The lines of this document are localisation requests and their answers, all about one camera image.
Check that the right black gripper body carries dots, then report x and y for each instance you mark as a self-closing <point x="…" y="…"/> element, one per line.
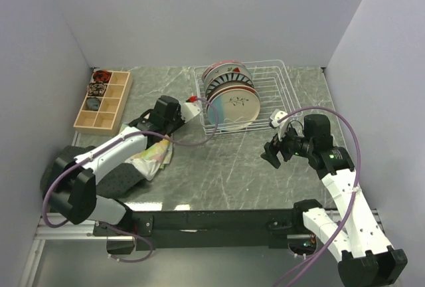
<point x="292" y="143"/>

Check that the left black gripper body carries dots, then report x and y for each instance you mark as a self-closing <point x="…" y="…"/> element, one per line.
<point x="174" y="123"/>

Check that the floral pastel cloth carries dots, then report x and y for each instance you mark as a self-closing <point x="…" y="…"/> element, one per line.
<point x="161" y="152"/>

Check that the cream blue plate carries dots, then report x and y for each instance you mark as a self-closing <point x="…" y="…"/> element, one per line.
<point x="233" y="110"/>

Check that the red teal floral plate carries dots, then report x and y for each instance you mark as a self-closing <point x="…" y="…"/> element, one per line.
<point x="224" y="88"/>

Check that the watermelon pattern plate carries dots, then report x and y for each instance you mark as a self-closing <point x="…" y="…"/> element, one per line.
<point x="229" y="67"/>

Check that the blue striped white plate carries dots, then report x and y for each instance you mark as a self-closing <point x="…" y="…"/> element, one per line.
<point x="228" y="77"/>

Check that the maroon rim beige plate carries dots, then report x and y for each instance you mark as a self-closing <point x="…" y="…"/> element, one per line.
<point x="226" y="85"/>

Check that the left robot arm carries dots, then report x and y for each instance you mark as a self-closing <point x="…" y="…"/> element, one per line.
<point x="71" y="189"/>

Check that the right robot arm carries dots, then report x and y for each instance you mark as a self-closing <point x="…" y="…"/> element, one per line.
<point x="364" y="255"/>

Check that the wooden compartment box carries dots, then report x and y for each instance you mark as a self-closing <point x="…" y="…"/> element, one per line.
<point x="106" y="121"/>

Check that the black table front beam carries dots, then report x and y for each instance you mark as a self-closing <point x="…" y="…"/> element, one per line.
<point x="204" y="229"/>

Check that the grey fabric item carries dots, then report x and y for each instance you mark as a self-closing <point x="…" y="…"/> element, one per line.
<point x="93" y="104"/>

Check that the red black fabric item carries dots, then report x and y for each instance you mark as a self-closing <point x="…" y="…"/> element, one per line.
<point x="102" y="76"/>

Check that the patterned brown fabric item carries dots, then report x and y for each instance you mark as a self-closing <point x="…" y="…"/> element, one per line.
<point x="96" y="89"/>

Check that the dark dotted cloth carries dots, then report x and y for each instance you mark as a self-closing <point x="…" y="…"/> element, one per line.
<point x="114" y="185"/>

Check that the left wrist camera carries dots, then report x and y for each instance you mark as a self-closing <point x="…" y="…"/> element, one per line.
<point x="190" y="109"/>

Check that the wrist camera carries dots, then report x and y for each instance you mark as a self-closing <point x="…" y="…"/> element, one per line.
<point x="190" y="109"/>
<point x="279" y="121"/>

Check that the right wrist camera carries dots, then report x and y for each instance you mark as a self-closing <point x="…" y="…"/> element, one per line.
<point x="279" y="121"/>

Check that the white wire dish rack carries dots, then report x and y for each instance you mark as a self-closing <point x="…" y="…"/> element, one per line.
<point x="276" y="91"/>

